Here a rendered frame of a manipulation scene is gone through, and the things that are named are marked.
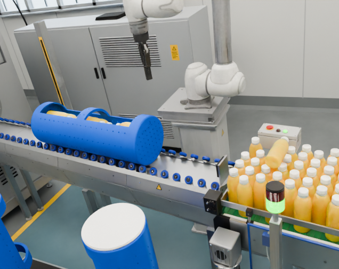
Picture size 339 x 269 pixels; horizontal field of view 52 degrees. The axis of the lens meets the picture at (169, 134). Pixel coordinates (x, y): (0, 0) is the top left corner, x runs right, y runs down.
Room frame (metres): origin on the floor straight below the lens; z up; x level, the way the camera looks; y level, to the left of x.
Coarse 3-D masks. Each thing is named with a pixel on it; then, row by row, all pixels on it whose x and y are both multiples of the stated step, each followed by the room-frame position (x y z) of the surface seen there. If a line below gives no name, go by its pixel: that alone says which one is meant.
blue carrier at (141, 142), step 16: (64, 112) 2.33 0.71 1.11; (80, 112) 1.98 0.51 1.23; (32, 128) 2.12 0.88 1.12; (48, 128) 2.03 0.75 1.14; (64, 128) 1.94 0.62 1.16; (80, 128) 1.87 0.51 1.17; (96, 128) 1.80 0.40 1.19; (112, 128) 1.74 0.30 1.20; (128, 128) 1.69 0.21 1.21; (144, 128) 1.71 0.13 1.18; (160, 128) 1.81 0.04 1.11; (64, 144) 1.96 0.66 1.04; (80, 144) 1.86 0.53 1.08; (96, 144) 1.77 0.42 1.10; (112, 144) 1.70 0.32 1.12; (128, 144) 1.64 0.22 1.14; (144, 144) 1.68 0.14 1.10; (160, 144) 1.79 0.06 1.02; (128, 160) 1.67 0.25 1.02; (144, 160) 1.65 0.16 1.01
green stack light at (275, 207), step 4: (268, 200) 0.93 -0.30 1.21; (284, 200) 0.92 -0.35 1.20; (268, 204) 0.93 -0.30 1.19; (272, 204) 0.92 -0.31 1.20; (276, 204) 0.91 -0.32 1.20; (280, 204) 0.91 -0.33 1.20; (284, 204) 0.93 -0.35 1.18; (268, 208) 0.93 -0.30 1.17; (272, 208) 0.92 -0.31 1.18; (276, 208) 0.91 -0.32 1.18; (280, 208) 0.91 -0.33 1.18; (284, 208) 0.93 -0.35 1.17; (272, 212) 0.92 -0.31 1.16; (276, 212) 0.91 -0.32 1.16
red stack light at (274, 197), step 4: (268, 192) 0.93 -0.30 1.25; (280, 192) 0.92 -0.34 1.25; (284, 192) 0.93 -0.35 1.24; (268, 196) 0.93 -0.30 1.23; (272, 196) 0.92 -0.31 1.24; (276, 196) 0.91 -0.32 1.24; (280, 196) 0.91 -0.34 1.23; (284, 196) 0.93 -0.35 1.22; (272, 200) 0.92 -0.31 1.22; (276, 200) 0.91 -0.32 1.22; (280, 200) 0.91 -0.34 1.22
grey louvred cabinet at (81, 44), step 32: (32, 32) 4.01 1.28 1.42; (64, 32) 3.79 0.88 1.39; (96, 32) 3.59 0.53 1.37; (128, 32) 3.40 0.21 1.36; (160, 32) 3.23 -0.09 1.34; (192, 32) 3.16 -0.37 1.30; (32, 64) 4.10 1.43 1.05; (64, 64) 3.85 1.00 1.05; (96, 64) 3.64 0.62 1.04; (128, 64) 3.44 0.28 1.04; (160, 64) 3.26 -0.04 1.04; (96, 96) 3.70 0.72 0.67; (128, 96) 3.49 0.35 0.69; (160, 96) 3.29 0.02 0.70
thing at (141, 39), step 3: (144, 33) 1.67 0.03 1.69; (147, 33) 1.68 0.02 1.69; (135, 36) 1.67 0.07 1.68; (138, 36) 1.66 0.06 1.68; (141, 36) 1.66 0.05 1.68; (144, 36) 1.66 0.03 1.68; (147, 36) 1.68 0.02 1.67; (135, 39) 1.67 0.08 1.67; (138, 39) 1.66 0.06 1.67; (141, 39) 1.66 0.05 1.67; (144, 39) 1.66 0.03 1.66; (147, 39) 1.67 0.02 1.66; (138, 42) 1.73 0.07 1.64; (141, 42) 1.67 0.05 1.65; (144, 42) 1.66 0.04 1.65; (141, 45) 1.68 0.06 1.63
